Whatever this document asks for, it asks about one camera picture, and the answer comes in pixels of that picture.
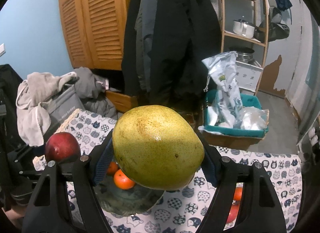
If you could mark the white patterned storage box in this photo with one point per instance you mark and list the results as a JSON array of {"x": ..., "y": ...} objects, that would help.
[{"x": 248, "y": 75}]

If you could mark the white towel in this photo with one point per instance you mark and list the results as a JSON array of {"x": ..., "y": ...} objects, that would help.
[{"x": 33, "y": 96}]

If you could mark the teal cardboard tray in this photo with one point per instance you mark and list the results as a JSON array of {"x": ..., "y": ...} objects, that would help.
[{"x": 248, "y": 101}]

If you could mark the orange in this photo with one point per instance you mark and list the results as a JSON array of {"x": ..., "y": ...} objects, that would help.
[{"x": 122, "y": 181}]

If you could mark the wooden shelf rack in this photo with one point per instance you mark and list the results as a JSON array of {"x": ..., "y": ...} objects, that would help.
[{"x": 252, "y": 49}]

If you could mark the dark green patterned plate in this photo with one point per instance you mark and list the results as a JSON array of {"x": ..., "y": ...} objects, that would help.
[{"x": 138, "y": 199}]

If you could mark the grey clothes pile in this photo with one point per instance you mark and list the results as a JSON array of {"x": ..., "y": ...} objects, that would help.
[{"x": 91, "y": 89}]

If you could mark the wooden louvered wardrobe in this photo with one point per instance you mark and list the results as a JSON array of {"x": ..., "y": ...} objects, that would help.
[{"x": 94, "y": 32}]

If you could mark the orange tangerine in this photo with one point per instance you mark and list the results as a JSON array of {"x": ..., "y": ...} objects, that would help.
[{"x": 238, "y": 194}]

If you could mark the clear plastic bag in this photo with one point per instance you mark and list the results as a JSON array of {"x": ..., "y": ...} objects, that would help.
[{"x": 252, "y": 118}]

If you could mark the grey storage bag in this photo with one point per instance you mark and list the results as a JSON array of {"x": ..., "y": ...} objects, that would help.
[{"x": 61, "y": 107}]

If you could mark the white cooking pot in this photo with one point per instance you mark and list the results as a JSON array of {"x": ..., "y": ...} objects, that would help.
[{"x": 243, "y": 28}]

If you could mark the bright red apple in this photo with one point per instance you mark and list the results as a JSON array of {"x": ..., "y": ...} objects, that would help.
[{"x": 233, "y": 213}]

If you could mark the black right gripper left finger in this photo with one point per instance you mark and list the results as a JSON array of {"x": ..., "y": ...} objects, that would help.
[{"x": 49, "y": 210}]

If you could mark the green-yellow pear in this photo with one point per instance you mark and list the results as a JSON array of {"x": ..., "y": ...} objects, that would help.
[{"x": 157, "y": 148}]

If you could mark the dark red apple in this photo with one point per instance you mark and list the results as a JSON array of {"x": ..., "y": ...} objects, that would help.
[{"x": 61, "y": 146}]

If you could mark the black hanging coat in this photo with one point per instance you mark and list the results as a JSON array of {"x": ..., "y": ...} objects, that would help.
[{"x": 165, "y": 43}]

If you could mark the patterned plastic bag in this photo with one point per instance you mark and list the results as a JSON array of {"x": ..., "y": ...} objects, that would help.
[{"x": 227, "y": 102}]

